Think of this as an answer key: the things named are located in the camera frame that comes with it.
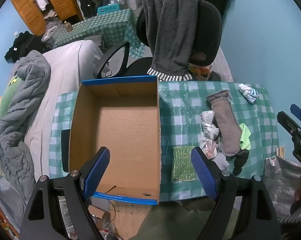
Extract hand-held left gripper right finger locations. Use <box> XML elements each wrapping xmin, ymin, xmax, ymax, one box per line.
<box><xmin>191</xmin><ymin>147</ymin><xmax>282</xmax><ymax>240</ymax></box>

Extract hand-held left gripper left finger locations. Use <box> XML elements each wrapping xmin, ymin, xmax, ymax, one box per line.
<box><xmin>19</xmin><ymin>147</ymin><xmax>110</xmax><ymax>240</ymax></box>

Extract green knitted sock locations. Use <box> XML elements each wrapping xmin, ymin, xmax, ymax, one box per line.
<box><xmin>171</xmin><ymin>146</ymin><xmax>197</xmax><ymax>183</ymax></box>

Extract light grey sock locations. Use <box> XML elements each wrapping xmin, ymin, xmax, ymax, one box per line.
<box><xmin>213</xmin><ymin>152</ymin><xmax>230</xmax><ymax>172</ymax></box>

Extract pink patterned sock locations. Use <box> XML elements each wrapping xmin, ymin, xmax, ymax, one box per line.
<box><xmin>199</xmin><ymin>139</ymin><xmax>218</xmax><ymax>159</ymax></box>

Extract black sock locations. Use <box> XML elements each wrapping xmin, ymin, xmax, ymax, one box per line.
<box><xmin>232</xmin><ymin>150</ymin><xmax>249</xmax><ymax>176</ymax></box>

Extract white patterned sock bundle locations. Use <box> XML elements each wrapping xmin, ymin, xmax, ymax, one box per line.
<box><xmin>200</xmin><ymin>110</ymin><xmax>219</xmax><ymax>140</ymax></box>

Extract blue-rimmed cardboard box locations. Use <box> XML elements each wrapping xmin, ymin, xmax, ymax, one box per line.
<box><xmin>69</xmin><ymin>76</ymin><xmax>162</xmax><ymax>205</ymax></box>

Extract white blue sock ball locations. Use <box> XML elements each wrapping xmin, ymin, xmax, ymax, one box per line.
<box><xmin>238</xmin><ymin>83</ymin><xmax>259</xmax><ymax>103</ymax></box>

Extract silver plastic bag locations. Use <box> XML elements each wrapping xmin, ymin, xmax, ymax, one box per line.
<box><xmin>264</xmin><ymin>155</ymin><xmax>301</xmax><ymax>223</ymax></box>

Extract black panel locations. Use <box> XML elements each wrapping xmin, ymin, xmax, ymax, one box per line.
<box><xmin>61</xmin><ymin>129</ymin><xmax>71</xmax><ymax>173</ymax></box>

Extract lime green cloth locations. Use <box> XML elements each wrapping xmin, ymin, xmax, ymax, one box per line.
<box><xmin>239</xmin><ymin>123</ymin><xmax>251</xmax><ymax>150</ymax></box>

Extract brown grey sock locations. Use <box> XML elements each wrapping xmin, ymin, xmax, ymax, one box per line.
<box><xmin>206</xmin><ymin>90</ymin><xmax>242</xmax><ymax>157</ymax></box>

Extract flat cardboard sheet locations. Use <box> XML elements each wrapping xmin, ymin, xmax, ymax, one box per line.
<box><xmin>88</xmin><ymin>199</ymin><xmax>151</xmax><ymax>240</ymax></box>

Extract person's green trousers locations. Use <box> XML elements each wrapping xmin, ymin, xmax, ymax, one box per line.
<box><xmin>129</xmin><ymin>200</ymin><xmax>238</xmax><ymax>240</ymax></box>

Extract clear plastic bottle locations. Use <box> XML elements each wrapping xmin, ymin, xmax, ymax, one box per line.
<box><xmin>101</xmin><ymin>222</ymin><xmax>121</xmax><ymax>240</ymax></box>

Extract green checkered plastic tablecloth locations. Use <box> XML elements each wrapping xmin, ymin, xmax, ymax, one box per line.
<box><xmin>49</xmin><ymin>81</ymin><xmax>279</xmax><ymax>203</ymax></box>

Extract grey duvet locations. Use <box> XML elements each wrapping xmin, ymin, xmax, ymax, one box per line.
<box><xmin>0</xmin><ymin>50</ymin><xmax>52</xmax><ymax>220</ymax></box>

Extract orange patterned bag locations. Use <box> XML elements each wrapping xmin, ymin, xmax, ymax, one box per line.
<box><xmin>190</xmin><ymin>64</ymin><xmax>212</xmax><ymax>80</ymax></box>

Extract white bed sheet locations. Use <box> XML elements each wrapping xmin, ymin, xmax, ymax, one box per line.
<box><xmin>24</xmin><ymin>40</ymin><xmax>103</xmax><ymax>180</ymax></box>

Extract green plush toy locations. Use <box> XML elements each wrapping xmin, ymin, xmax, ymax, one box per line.
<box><xmin>0</xmin><ymin>76</ymin><xmax>23</xmax><ymax>123</ymax></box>

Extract black office chair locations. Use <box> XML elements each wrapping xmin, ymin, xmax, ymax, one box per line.
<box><xmin>93</xmin><ymin>0</ymin><xmax>223</xmax><ymax>83</ymax></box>

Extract black clothing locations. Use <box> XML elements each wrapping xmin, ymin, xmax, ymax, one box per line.
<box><xmin>4</xmin><ymin>31</ymin><xmax>53</xmax><ymax>63</ymax></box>

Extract dark grey sweater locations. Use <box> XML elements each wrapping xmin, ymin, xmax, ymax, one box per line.
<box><xmin>142</xmin><ymin>0</ymin><xmax>199</xmax><ymax>82</ymax></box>

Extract grey clothes pile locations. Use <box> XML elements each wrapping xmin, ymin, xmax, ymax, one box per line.
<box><xmin>42</xmin><ymin>21</ymin><xmax>63</xmax><ymax>43</ymax></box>

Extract teal cardboard box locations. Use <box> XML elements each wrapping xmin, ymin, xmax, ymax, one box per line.
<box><xmin>98</xmin><ymin>4</ymin><xmax>121</xmax><ymax>16</ymax></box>

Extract wooden wardrobe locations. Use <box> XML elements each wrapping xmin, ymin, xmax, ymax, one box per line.
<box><xmin>9</xmin><ymin>0</ymin><xmax>85</xmax><ymax>37</ymax></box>

